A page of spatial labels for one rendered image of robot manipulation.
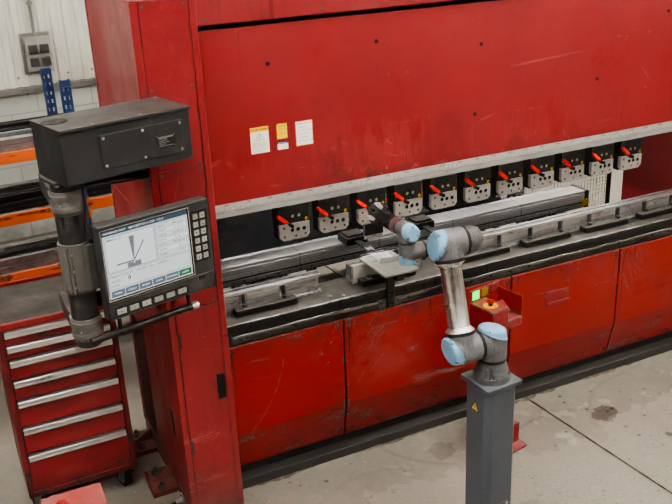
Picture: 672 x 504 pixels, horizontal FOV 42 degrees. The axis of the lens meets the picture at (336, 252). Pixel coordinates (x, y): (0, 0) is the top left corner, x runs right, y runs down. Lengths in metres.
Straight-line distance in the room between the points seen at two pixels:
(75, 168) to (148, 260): 0.44
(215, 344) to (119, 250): 0.83
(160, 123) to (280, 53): 0.82
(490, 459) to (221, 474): 1.23
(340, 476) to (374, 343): 0.67
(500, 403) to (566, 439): 1.13
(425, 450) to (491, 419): 0.98
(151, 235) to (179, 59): 0.69
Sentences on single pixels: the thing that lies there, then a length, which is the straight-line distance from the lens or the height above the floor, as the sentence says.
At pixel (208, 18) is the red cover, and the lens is 3.65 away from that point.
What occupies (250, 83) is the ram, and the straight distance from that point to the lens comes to 3.76.
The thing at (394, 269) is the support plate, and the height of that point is 1.00.
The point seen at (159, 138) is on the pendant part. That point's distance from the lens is 3.18.
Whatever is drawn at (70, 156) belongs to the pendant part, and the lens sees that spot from 3.05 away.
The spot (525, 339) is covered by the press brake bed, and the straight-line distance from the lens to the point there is 4.85.
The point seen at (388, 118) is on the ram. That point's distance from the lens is 4.08.
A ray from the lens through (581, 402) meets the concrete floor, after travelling 5.05.
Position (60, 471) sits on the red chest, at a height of 0.22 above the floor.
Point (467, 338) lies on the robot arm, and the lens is 3.47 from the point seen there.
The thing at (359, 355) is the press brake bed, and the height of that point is 0.55.
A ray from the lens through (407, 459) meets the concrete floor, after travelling 4.52.
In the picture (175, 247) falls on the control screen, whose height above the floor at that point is 1.44.
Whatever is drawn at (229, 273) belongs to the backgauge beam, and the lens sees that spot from 4.26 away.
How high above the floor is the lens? 2.61
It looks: 22 degrees down
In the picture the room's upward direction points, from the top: 3 degrees counter-clockwise
